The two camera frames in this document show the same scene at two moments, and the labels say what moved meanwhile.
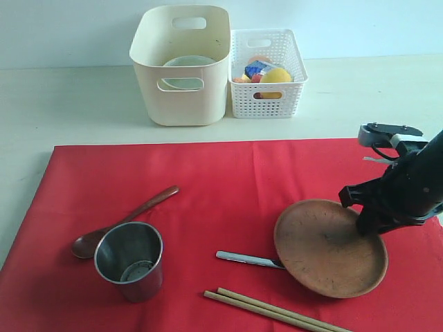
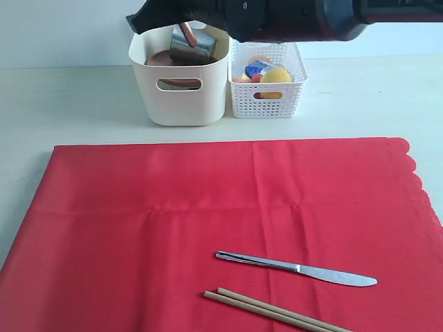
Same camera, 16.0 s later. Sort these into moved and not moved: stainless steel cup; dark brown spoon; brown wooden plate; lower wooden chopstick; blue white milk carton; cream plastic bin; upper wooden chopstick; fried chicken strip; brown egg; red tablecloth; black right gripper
Moved: brown wooden plate; stainless steel cup; black right gripper; dark brown spoon
Not moved: red tablecloth; lower wooden chopstick; blue white milk carton; cream plastic bin; fried chicken strip; upper wooden chopstick; brown egg
